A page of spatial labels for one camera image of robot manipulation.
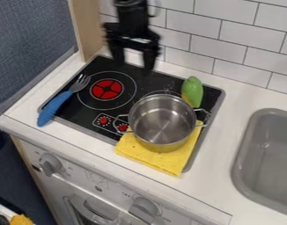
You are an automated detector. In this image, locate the yellow cloth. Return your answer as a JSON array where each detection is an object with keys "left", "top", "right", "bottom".
[{"left": 114, "top": 119, "right": 205, "bottom": 178}]

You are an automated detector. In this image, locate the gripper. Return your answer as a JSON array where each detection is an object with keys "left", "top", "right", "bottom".
[{"left": 100, "top": 4, "right": 162, "bottom": 72}]

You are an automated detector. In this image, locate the toy stove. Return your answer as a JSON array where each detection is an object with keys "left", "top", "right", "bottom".
[{"left": 36, "top": 54, "right": 227, "bottom": 173}]

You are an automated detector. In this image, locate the silver pot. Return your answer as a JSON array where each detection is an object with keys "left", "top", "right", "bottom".
[{"left": 114, "top": 92, "right": 212, "bottom": 154}]

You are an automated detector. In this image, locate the blue handled fork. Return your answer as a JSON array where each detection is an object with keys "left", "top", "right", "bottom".
[{"left": 36, "top": 73, "right": 92, "bottom": 127}]

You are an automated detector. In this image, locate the green toy bottle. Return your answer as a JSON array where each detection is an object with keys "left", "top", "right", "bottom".
[{"left": 180, "top": 76, "right": 205, "bottom": 109}]

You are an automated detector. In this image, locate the toy sink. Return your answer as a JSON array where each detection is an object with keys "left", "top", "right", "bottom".
[{"left": 230, "top": 107, "right": 287, "bottom": 218}]

